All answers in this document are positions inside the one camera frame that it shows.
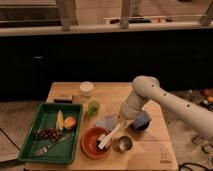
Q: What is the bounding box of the white wrapped gripper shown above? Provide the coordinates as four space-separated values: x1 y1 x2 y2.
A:
119 91 148 120

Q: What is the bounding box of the white dish brush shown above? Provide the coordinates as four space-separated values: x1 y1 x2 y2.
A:
97 120 126 150

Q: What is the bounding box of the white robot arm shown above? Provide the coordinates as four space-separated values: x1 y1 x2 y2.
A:
120 76 213 140

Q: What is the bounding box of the dark bowl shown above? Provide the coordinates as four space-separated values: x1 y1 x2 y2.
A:
131 111 151 131

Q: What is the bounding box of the red bowl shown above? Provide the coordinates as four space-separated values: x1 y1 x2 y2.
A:
81 127 112 160

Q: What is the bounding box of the small metal cup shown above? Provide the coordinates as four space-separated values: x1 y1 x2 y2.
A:
117 136 133 152

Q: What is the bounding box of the white lidded jar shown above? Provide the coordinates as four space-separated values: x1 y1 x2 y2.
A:
79 81 94 97

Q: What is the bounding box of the orange peach fruit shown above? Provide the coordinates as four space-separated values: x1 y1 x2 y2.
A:
64 117 77 131

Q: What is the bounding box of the dark rectangular block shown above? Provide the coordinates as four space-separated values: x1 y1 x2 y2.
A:
53 95 73 103

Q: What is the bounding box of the dark grape bunch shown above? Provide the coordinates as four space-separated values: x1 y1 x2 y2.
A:
34 127 62 142

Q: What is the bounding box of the green plastic tray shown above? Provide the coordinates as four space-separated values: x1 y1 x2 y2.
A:
18 103 83 164

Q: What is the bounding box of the black cable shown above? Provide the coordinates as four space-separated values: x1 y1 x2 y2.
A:
0 127 22 152

